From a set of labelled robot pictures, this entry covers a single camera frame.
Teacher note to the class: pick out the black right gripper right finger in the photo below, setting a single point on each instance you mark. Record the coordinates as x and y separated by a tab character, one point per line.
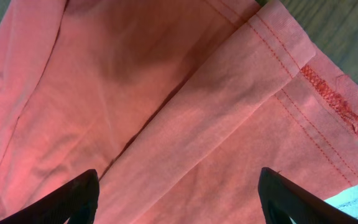
285	202

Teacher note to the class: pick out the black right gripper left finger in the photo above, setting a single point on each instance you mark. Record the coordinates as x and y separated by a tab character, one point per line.
75	202

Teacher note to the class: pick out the red orange t-shirt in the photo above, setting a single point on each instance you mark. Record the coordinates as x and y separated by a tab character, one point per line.
176	104

